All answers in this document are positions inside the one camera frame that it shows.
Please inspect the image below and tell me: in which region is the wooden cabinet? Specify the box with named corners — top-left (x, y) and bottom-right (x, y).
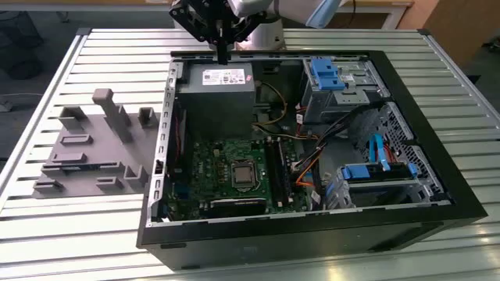
top-left (398, 0), bottom-right (500, 68)

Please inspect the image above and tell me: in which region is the black mesh bin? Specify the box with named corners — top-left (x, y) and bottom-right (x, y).
top-left (0, 11), bottom-right (45, 80)

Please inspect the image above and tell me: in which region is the black open PC case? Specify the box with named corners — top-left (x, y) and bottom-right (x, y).
top-left (135, 49), bottom-right (490, 270)

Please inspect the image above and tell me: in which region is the black RAM slot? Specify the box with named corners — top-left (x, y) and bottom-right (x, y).
top-left (265, 137), bottom-right (285, 208)

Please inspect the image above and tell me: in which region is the silver CPU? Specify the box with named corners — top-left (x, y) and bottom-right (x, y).
top-left (234, 166), bottom-right (254, 183)

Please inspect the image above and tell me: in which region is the blue drive latch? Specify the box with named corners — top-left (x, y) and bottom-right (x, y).
top-left (311, 58), bottom-right (347, 91)

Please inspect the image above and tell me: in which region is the metal optical drive cage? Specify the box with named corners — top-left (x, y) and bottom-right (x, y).
top-left (301, 58), bottom-right (393, 125)

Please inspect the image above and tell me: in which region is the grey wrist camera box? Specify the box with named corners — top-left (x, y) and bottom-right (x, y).
top-left (229, 0), bottom-right (275, 18)

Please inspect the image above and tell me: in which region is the grey parts rack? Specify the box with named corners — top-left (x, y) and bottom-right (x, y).
top-left (33, 88), bottom-right (162, 200)

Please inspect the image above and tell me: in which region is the grey power supply unit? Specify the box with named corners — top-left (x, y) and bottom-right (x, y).
top-left (175, 63), bottom-right (258, 141)

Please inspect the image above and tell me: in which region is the blue RAM stick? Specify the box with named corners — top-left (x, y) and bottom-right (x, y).
top-left (58, 164), bottom-right (118, 171)

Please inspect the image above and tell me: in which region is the hard disk in blue carrier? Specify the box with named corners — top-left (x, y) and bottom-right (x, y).
top-left (343, 162), bottom-right (419, 181)

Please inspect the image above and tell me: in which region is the blue flat data wire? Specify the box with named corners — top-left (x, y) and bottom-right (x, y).
top-left (369, 133), bottom-right (393, 172)

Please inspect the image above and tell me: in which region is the orange wire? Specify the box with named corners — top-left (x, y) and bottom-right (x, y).
top-left (295, 155), bottom-right (325, 188)

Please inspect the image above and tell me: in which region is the CPU socket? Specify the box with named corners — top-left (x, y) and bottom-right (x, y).
top-left (229, 157), bottom-right (262, 193)

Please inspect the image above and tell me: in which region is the yellow wire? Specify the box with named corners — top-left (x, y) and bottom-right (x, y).
top-left (253, 81), bottom-right (290, 126)

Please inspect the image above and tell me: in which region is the metal disk bay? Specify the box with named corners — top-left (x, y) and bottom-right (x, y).
top-left (326, 163), bottom-right (431, 210)

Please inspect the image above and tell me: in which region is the white framed wooden desk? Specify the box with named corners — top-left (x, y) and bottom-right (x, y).
top-left (335, 0), bottom-right (417, 30)

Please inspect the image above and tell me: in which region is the black graphics card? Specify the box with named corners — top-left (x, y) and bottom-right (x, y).
top-left (199, 197), bottom-right (270, 219)

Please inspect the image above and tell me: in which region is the green motherboard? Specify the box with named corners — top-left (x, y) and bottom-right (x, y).
top-left (166, 136), bottom-right (314, 220)

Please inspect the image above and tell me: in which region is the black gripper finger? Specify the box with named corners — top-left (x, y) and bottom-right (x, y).
top-left (225, 16), bottom-right (261, 66)
top-left (169, 1), bottom-right (226, 66)

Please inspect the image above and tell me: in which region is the black wire bundle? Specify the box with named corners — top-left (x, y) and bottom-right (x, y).
top-left (313, 104), bottom-right (386, 153)

